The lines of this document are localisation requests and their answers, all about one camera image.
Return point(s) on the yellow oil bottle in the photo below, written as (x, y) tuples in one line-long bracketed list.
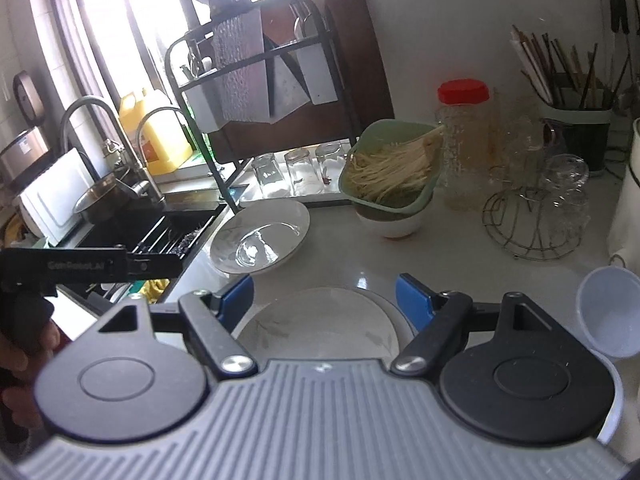
[(162, 141)]

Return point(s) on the white electric cooking pot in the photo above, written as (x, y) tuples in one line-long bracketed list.
[(624, 235)]

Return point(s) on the chopstick holder with chopsticks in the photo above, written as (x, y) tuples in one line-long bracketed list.
[(576, 105)]

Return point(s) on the black dish drying rack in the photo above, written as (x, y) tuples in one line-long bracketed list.
[(243, 90)]

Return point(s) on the steel pot in sink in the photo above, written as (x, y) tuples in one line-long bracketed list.
[(106, 197)]

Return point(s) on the wire cup rack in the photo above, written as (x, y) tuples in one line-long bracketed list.
[(529, 224)]

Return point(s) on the silver rice cooker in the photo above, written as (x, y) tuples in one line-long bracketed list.
[(25, 157)]

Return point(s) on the white plate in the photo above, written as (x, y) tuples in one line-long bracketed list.
[(326, 323), (260, 237)]

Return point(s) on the person's left hand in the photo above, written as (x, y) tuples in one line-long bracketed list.
[(19, 398)]

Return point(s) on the hanging utensils on rail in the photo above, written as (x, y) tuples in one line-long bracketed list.
[(623, 80)]

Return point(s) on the dark wooden cutting board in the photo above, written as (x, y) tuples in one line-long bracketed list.
[(361, 66)]

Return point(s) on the upside down drinking glasses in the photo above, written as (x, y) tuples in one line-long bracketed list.
[(301, 172)]

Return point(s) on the white bowl under colander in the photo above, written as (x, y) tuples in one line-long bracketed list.
[(388, 224)]

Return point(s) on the yellow dish cloth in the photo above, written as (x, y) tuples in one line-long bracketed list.
[(152, 290)]

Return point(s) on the black kitchen sink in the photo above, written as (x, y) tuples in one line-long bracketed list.
[(178, 228)]

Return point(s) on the light blue bowl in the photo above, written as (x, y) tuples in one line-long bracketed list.
[(607, 307)]

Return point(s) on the white cutting board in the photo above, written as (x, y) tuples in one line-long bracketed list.
[(47, 204)]

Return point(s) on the glass cups on rack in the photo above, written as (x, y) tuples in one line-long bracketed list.
[(536, 159)]

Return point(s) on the green colander with noodles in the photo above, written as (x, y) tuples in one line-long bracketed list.
[(394, 166)]

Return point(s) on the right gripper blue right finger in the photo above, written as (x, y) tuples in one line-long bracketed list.
[(438, 318)]

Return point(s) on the red lid glass jar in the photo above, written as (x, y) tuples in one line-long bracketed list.
[(464, 112)]

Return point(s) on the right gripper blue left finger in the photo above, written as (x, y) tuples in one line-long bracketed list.
[(209, 318)]

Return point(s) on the white plate by rack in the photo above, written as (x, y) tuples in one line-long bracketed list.
[(260, 237)]

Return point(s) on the chrome kitchen faucet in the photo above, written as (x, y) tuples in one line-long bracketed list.
[(126, 154)]

